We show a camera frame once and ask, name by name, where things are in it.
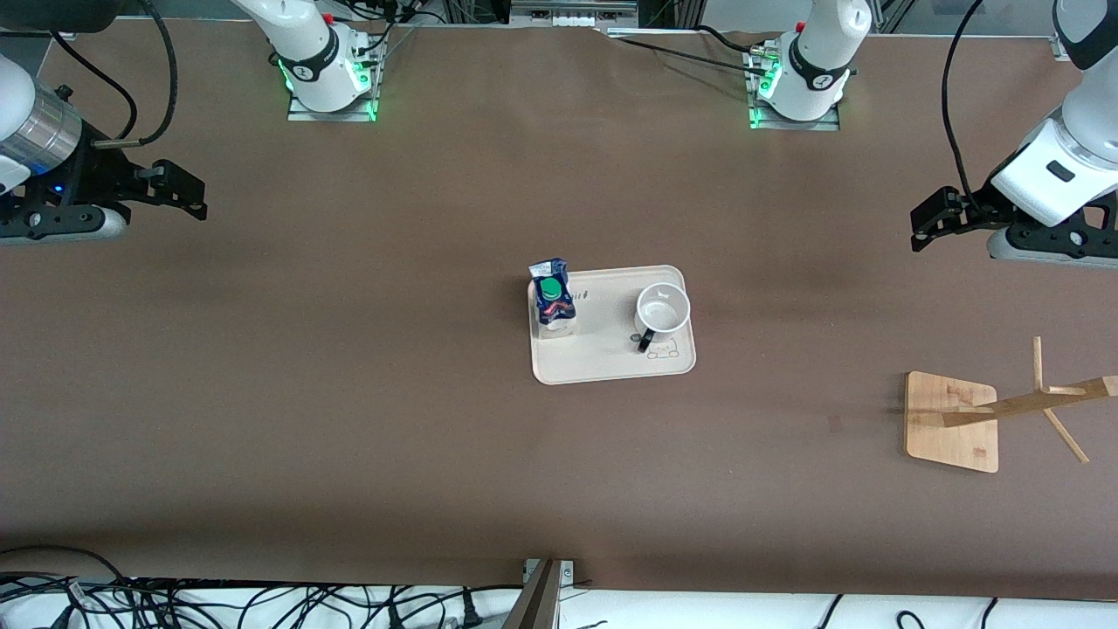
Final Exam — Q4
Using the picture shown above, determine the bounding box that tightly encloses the thin black table cable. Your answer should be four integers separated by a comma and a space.
611, 35, 771, 76

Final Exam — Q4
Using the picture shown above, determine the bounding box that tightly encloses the long black floor cable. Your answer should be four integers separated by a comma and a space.
131, 577, 527, 605

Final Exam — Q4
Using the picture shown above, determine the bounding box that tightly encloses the cream tray with rabbit print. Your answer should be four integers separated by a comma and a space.
528, 265, 698, 386

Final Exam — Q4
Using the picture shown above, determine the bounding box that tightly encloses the arched black floor cable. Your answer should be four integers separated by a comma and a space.
0, 545, 132, 584

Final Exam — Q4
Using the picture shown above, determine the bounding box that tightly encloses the metal corner bracket post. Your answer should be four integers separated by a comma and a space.
502, 557, 577, 629

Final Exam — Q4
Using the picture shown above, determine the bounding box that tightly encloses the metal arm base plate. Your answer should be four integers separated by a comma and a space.
286, 44, 383, 123
749, 48, 842, 133

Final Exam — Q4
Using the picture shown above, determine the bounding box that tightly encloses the white smiley cup black handle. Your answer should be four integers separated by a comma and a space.
632, 282, 693, 356

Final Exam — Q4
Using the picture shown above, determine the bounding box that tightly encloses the thick black base cable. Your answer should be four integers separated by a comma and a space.
694, 24, 757, 53

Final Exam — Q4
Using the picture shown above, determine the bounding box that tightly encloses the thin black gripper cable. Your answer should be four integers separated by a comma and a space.
51, 33, 139, 139

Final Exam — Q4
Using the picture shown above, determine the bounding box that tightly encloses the brown table cover sheet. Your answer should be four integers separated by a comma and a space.
0, 19, 1118, 604

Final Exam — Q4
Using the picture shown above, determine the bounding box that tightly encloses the blue white milk carton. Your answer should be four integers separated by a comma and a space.
528, 257, 581, 341

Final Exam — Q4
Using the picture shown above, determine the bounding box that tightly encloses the looped black cable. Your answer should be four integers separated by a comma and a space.
894, 597, 1002, 629

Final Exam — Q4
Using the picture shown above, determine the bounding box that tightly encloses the wooden mug stand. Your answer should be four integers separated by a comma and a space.
905, 336, 1118, 473

